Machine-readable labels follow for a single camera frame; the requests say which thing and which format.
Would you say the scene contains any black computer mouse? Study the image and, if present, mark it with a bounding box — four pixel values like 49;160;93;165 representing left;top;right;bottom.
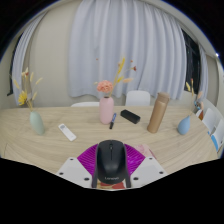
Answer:
91;139;132;189

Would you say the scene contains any black rectangular case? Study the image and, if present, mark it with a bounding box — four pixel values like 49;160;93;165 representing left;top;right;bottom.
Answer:
120;109;141;125

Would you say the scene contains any dark window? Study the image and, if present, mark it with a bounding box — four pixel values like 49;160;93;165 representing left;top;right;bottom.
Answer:
6;49;22;98
181;29;202;94

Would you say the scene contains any narrow white curtain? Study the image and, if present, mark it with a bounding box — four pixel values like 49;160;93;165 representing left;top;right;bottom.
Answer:
11;13;48;106
197;43;209;101

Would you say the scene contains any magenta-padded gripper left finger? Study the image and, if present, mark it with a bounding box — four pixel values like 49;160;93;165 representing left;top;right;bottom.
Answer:
55;143;99;189

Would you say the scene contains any dark pen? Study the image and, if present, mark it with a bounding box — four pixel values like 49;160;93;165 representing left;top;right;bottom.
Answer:
109;112;118;130

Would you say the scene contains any white and blue chair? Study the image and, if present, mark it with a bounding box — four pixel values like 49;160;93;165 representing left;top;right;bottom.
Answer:
210;118;224;154
201;107;217;133

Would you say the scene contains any tan insulated bottle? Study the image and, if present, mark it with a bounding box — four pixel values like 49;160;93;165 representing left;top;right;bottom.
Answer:
146;92;171;134

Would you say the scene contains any white remote control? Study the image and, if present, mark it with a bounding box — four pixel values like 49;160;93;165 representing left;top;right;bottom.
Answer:
58;123;77;142

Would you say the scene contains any green vase with yellow flowers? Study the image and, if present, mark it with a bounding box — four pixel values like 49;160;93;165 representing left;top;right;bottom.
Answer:
11;67;46;136

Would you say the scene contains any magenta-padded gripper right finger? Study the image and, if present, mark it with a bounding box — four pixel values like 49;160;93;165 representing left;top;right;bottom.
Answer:
123;143;168;189

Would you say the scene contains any blue vase with dried flowers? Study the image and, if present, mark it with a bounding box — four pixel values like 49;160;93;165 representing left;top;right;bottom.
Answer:
177;78;204;136

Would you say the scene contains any wide white curtain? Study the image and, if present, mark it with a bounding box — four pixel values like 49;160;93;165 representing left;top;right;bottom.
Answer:
68;0;188;101

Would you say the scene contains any pink vase with flowers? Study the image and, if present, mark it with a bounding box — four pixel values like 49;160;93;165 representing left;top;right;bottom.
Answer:
94;57;138;125

